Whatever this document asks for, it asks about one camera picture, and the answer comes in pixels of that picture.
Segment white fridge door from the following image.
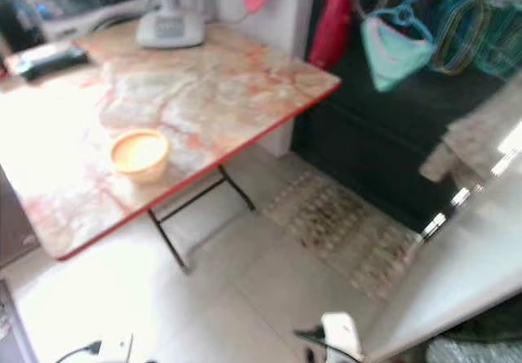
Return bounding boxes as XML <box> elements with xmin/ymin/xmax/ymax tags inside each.
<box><xmin>363</xmin><ymin>147</ymin><xmax>522</xmax><ymax>362</ymax></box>

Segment dark brown floor mat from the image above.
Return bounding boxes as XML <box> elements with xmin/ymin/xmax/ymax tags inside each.
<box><xmin>0</xmin><ymin>171</ymin><xmax>63</xmax><ymax>268</ymax></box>

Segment dark flat tray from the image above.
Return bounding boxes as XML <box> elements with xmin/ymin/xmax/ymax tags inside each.
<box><xmin>12</xmin><ymin>41</ymin><xmax>90</xmax><ymax>81</ymax></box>

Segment beige plastic bowl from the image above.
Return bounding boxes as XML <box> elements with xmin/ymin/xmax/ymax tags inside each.
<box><xmin>110</xmin><ymin>128</ymin><xmax>172</xmax><ymax>184</ymax></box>

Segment grey bordered floor mat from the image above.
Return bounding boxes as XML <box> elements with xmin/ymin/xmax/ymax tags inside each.
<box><xmin>0</xmin><ymin>286</ymin><xmax>35</xmax><ymax>363</ymax></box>

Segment white washing machine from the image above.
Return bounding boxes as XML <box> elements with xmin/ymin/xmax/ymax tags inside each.
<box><xmin>12</xmin><ymin>0</ymin><xmax>156</xmax><ymax>42</ymax></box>

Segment white fan base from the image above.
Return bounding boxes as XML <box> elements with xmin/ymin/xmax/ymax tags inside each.
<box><xmin>135</xmin><ymin>0</ymin><xmax>218</xmax><ymax>50</ymax></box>

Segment marble pattern folding table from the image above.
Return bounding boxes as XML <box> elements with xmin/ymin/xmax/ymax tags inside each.
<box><xmin>0</xmin><ymin>20</ymin><xmax>342</xmax><ymax>274</ymax></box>

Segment speckled patterned floor mat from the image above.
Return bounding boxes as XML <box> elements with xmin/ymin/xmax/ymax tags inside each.
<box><xmin>261</xmin><ymin>170</ymin><xmax>426</xmax><ymax>301</ymax></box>

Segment red hanging bag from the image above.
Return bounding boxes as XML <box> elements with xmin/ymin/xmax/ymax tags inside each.
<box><xmin>308</xmin><ymin>0</ymin><xmax>354</xmax><ymax>72</ymax></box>

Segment black cloth cover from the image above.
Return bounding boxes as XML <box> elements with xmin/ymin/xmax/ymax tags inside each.
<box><xmin>290</xmin><ymin>57</ymin><xmax>522</xmax><ymax>233</ymax></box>

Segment teal hanging garment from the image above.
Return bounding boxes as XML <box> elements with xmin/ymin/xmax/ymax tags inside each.
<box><xmin>361</xmin><ymin>14</ymin><xmax>438</xmax><ymax>93</ymax></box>

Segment blue clothes hanger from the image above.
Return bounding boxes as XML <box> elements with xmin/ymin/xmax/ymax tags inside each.
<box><xmin>375</xmin><ymin>0</ymin><xmax>435</xmax><ymax>41</ymax></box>

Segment beige patterned towel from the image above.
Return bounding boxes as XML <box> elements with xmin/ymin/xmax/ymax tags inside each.
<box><xmin>420</xmin><ymin>77</ymin><xmax>522</xmax><ymax>184</ymax></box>

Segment green hanging bags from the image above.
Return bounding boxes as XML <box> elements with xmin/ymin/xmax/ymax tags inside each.
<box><xmin>432</xmin><ymin>0</ymin><xmax>522</xmax><ymax>79</ymax></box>

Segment grey knitted textile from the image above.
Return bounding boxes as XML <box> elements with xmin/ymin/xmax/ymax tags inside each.
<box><xmin>428</xmin><ymin>337</ymin><xmax>522</xmax><ymax>363</ymax></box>

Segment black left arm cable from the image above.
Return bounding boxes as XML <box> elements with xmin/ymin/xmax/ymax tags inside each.
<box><xmin>57</xmin><ymin>340</ymin><xmax>103</xmax><ymax>361</ymax></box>

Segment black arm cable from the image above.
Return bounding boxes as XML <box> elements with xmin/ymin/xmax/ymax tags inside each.
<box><xmin>57</xmin><ymin>340</ymin><xmax>103</xmax><ymax>361</ymax></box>
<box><xmin>294</xmin><ymin>328</ymin><xmax>337</xmax><ymax>357</ymax></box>

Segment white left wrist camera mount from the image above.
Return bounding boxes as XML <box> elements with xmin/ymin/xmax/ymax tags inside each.
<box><xmin>98</xmin><ymin>334</ymin><xmax>134</xmax><ymax>363</ymax></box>

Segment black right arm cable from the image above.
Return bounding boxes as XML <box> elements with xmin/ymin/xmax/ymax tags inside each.
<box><xmin>294</xmin><ymin>328</ymin><xmax>337</xmax><ymax>357</ymax></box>

